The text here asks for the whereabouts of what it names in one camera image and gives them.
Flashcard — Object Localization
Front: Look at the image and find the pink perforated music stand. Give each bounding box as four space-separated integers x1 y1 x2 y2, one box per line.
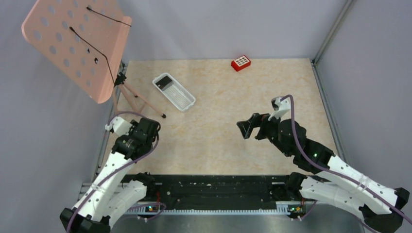
21 0 167 119

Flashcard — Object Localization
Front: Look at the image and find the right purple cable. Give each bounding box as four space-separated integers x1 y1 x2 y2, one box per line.
280 94 412 226

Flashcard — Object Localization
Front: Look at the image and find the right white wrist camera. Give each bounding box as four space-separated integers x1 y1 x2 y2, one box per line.
268 97 291 121

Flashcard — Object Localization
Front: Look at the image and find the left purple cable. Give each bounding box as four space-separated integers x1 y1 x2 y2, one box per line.
66 111 161 233

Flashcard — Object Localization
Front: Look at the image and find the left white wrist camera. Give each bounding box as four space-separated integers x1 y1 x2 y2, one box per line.
104 116 133 136

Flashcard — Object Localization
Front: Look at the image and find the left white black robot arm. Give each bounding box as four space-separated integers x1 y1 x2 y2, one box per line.
60 116 161 233

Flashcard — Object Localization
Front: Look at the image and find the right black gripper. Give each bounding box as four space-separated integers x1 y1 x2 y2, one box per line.
237 110 292 157

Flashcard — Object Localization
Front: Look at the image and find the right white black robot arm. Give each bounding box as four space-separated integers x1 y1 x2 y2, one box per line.
237 113 410 233

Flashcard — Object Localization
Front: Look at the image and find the aluminium frame rail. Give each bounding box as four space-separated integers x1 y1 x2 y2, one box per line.
311 0 356 162

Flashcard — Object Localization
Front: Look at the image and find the purple cable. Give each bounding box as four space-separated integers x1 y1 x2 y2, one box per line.
280 94 412 226
66 111 161 233

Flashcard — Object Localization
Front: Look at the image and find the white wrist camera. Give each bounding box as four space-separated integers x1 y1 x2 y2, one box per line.
268 97 291 121
104 116 133 136

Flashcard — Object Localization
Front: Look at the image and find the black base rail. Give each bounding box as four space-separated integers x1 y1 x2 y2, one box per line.
120 172 305 213

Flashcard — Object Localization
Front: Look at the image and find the white plastic basket tray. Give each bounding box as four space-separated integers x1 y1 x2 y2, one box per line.
152 72 196 112

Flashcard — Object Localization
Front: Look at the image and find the red box with grid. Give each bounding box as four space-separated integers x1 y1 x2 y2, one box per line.
231 55 252 72

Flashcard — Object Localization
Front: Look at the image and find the black card in basket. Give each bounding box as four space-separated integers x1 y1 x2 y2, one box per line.
156 76 173 91

